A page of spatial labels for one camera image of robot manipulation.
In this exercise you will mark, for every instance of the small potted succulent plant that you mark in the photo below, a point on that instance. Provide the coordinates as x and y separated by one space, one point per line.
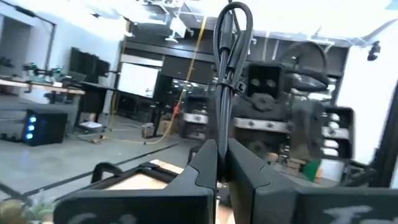
34 213

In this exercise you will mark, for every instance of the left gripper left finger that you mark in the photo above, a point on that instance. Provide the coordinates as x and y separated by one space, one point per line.
155 205

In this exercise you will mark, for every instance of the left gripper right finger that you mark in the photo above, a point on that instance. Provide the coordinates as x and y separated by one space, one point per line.
280 202

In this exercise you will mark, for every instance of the black mounted camera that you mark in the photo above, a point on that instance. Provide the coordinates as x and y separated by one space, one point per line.
374 51

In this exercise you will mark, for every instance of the black box with blue lights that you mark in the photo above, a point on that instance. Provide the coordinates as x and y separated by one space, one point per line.
46 127

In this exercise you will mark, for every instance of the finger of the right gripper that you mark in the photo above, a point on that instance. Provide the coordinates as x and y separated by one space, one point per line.
337 133
196 118

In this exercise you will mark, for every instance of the cardboard box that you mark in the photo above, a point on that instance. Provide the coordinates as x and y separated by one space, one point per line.
164 127

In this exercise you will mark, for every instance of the wooden background workbench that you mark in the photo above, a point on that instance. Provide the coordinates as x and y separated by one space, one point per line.
40 85

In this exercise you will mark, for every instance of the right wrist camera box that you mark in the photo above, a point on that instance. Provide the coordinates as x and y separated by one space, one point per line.
265 80

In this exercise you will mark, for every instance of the white board panel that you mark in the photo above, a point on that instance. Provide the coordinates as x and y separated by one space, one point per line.
138 79

